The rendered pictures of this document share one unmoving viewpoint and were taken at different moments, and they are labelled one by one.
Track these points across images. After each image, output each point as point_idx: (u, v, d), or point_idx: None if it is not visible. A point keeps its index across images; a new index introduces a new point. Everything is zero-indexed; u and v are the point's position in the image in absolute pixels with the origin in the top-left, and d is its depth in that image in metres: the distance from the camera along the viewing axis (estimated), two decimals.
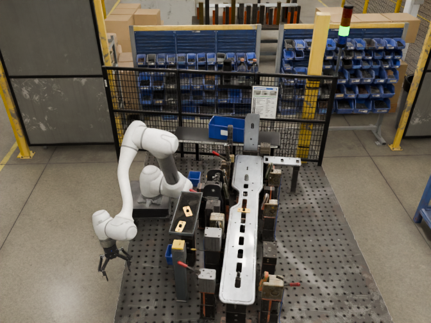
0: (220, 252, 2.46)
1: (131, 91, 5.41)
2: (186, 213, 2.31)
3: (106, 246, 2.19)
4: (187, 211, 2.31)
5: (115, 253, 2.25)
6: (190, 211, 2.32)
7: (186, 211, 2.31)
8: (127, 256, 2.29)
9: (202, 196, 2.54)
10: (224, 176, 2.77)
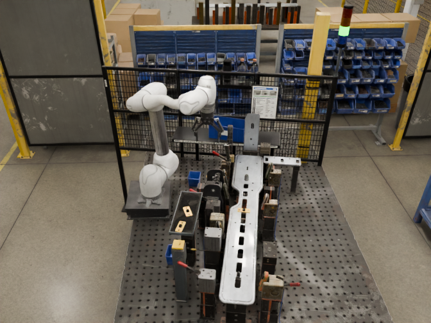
0: (220, 252, 2.46)
1: (131, 91, 5.41)
2: (186, 213, 2.31)
3: None
4: (187, 211, 2.31)
5: None
6: (190, 211, 2.32)
7: (186, 211, 2.31)
8: None
9: (202, 196, 2.54)
10: (224, 176, 2.77)
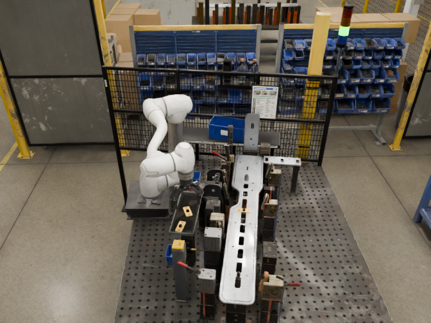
0: (220, 252, 2.46)
1: (131, 91, 5.41)
2: (186, 213, 2.31)
3: None
4: (187, 211, 2.31)
5: None
6: (190, 211, 2.32)
7: (186, 211, 2.31)
8: (172, 193, 2.23)
9: (202, 196, 2.54)
10: (224, 176, 2.77)
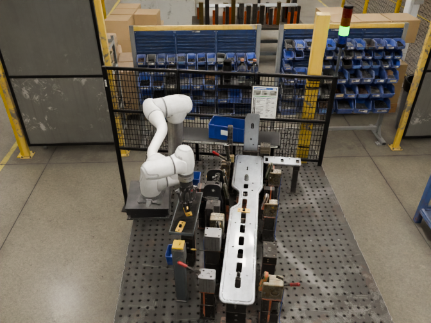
0: (220, 252, 2.46)
1: (131, 91, 5.41)
2: (186, 213, 2.31)
3: None
4: (187, 211, 2.31)
5: None
6: (190, 211, 2.32)
7: (186, 211, 2.31)
8: None
9: (202, 196, 2.54)
10: (224, 176, 2.77)
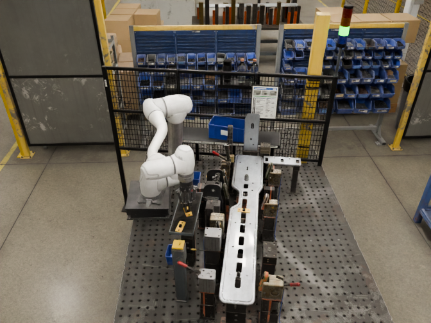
0: (220, 252, 2.46)
1: (131, 91, 5.41)
2: (186, 213, 2.31)
3: None
4: (187, 211, 2.31)
5: None
6: (190, 211, 2.32)
7: (186, 211, 2.31)
8: None
9: (202, 196, 2.54)
10: (224, 176, 2.77)
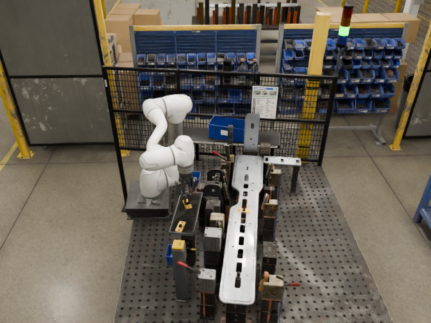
0: (220, 252, 2.46)
1: (131, 91, 5.41)
2: (186, 205, 2.28)
3: None
4: (186, 203, 2.28)
5: None
6: (189, 204, 2.29)
7: (186, 204, 2.28)
8: None
9: (202, 196, 2.54)
10: (224, 176, 2.77)
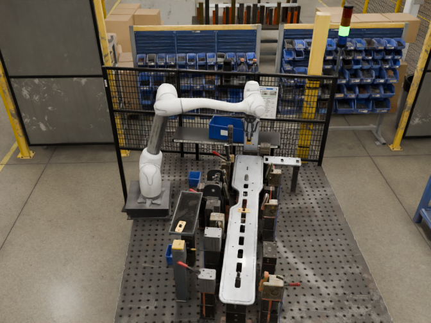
0: (220, 252, 2.46)
1: (131, 91, 5.41)
2: (247, 141, 2.80)
3: None
4: (248, 140, 2.80)
5: None
6: (250, 141, 2.81)
7: (247, 140, 2.80)
8: (244, 125, 2.76)
9: (202, 196, 2.54)
10: (224, 176, 2.77)
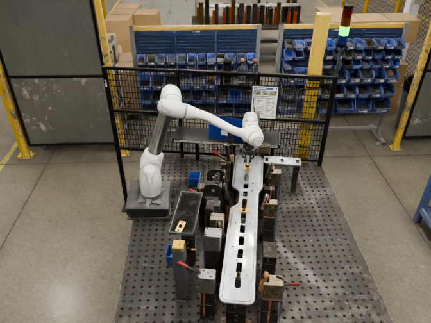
0: (220, 252, 2.46)
1: (131, 91, 5.41)
2: (245, 167, 2.93)
3: None
4: (247, 166, 2.93)
5: None
6: (249, 167, 2.93)
7: (246, 166, 2.93)
8: (243, 152, 2.89)
9: (202, 196, 2.54)
10: (224, 176, 2.77)
